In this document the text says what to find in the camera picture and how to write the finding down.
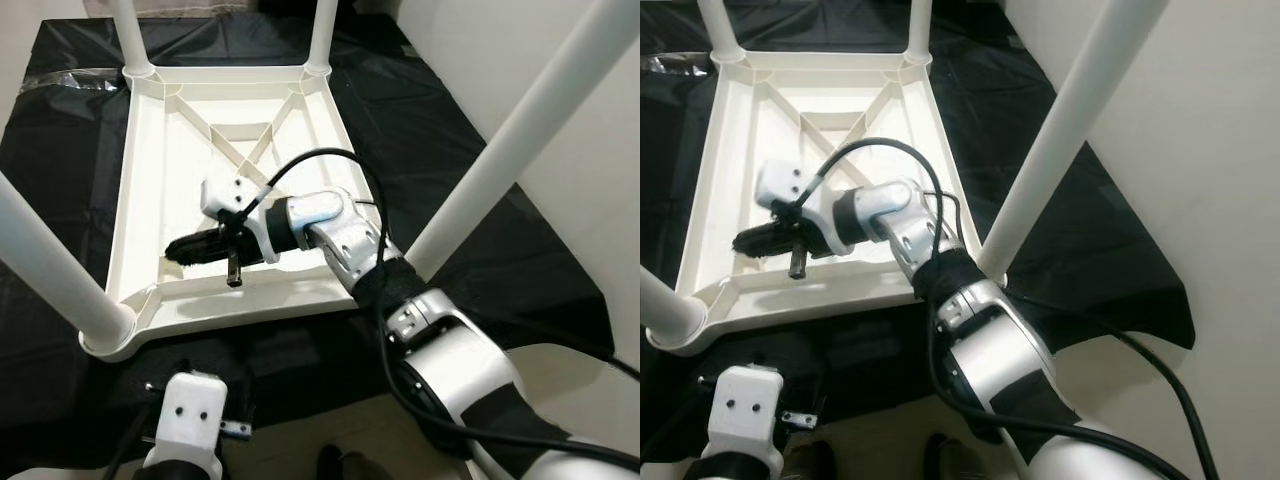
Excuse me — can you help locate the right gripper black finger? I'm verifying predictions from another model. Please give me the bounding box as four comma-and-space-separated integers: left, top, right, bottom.
170, 246, 237, 271
733, 220, 801, 243
738, 238, 801, 262
164, 227, 237, 251

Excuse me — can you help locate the white plastic children table top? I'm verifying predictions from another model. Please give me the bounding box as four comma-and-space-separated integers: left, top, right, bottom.
643, 51, 989, 353
78, 64, 403, 363

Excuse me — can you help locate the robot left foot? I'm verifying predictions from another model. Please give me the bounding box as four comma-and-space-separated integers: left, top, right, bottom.
783, 438, 838, 480

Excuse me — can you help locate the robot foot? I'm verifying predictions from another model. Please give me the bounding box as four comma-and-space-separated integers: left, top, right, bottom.
316, 443, 388, 480
923, 430, 988, 480
783, 438, 838, 480

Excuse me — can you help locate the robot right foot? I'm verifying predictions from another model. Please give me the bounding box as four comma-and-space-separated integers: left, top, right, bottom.
316, 443, 388, 480
923, 430, 988, 480

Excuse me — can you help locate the clear tape strip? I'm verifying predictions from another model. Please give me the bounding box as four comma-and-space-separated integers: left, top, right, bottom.
28, 67, 128, 94
648, 53, 718, 80

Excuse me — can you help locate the black tablecloth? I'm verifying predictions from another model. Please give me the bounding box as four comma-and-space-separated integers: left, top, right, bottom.
640, 0, 1198, 461
0, 10, 618, 471

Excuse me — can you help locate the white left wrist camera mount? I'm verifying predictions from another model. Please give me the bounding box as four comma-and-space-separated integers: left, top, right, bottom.
156, 371, 227, 473
703, 364, 787, 469

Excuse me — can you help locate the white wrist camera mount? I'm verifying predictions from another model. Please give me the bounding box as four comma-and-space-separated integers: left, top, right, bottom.
754, 158, 847, 253
703, 364, 787, 469
200, 177, 283, 267
156, 371, 227, 473

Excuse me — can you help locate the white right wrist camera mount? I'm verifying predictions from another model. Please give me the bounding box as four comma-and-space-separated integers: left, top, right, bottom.
200, 177, 283, 267
754, 158, 847, 253

